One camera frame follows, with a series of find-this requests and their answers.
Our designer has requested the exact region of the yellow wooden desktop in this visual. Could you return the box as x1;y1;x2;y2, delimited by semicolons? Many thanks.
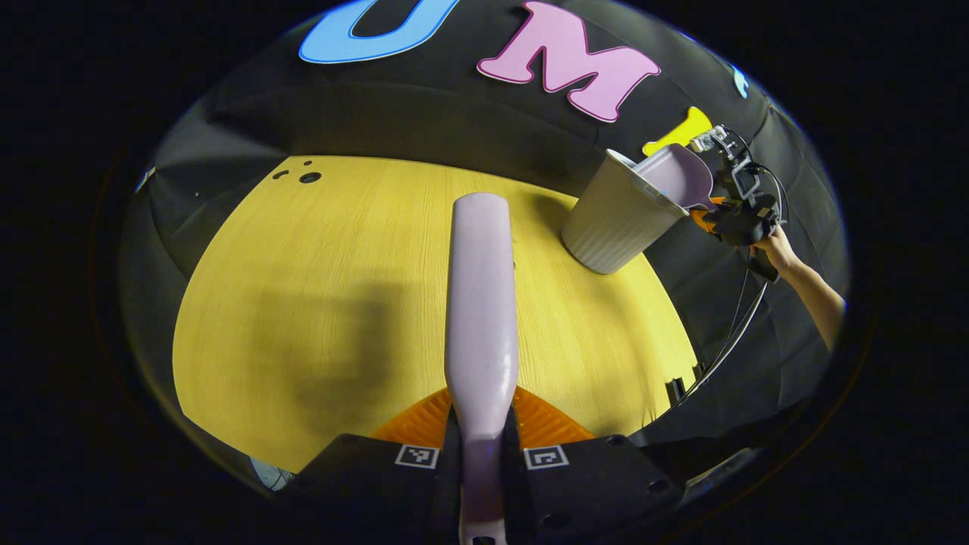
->
173;155;699;474

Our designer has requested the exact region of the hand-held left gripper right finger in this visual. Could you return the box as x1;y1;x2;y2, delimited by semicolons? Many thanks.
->
500;386;686;545

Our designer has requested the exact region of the grey ribbed garbage bin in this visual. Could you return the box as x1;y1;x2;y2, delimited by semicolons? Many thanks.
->
561;149;690;275

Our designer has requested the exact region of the lilac plastic dustpan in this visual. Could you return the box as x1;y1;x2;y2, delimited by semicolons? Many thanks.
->
634;144;716;211

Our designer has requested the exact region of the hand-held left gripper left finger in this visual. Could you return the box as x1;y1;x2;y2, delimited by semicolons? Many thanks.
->
284;388;463;545

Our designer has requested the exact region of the grey cable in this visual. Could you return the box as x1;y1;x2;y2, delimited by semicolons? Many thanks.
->
684;280;769;396

